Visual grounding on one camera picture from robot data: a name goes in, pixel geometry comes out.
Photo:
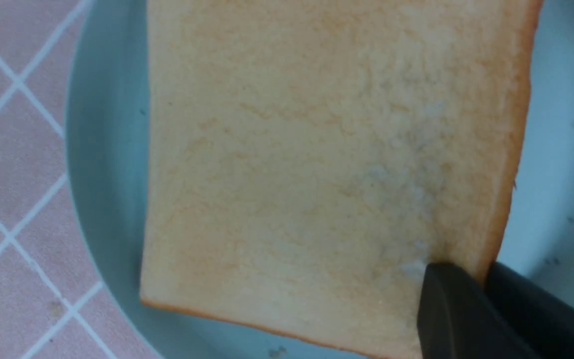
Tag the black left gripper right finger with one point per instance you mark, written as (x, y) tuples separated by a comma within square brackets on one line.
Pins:
[(541, 320)]

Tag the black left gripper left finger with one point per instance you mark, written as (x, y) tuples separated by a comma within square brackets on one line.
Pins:
[(456, 320)]

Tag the toast slice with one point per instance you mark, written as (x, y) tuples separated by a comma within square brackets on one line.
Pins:
[(308, 158)]

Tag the light blue plate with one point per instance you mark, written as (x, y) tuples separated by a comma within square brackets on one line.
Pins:
[(106, 144)]

